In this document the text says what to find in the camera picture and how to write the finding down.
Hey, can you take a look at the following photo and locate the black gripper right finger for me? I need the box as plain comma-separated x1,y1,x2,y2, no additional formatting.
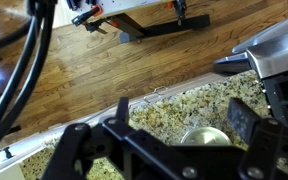
227,97,288,180

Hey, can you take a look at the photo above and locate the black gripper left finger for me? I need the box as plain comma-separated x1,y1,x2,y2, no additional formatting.
40,96,198,180

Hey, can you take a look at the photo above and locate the metal bowl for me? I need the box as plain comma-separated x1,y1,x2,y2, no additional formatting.
180,126,233,147

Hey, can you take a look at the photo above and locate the stainless steel gas stove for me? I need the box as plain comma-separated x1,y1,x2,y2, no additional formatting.
213,11,288,130

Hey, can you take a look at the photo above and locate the black orange bar clamp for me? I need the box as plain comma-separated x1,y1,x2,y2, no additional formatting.
71,4,104,28
166,0,188,27

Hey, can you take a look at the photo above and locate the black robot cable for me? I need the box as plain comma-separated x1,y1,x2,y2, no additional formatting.
0,0,58,162
0,16,35,55
0,0,40,141

